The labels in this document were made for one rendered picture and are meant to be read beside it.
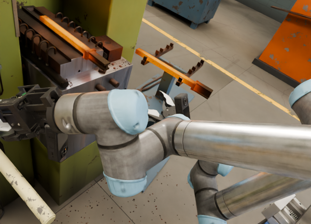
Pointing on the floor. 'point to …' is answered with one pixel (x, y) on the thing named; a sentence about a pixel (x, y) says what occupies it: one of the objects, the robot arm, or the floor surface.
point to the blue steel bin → (189, 3)
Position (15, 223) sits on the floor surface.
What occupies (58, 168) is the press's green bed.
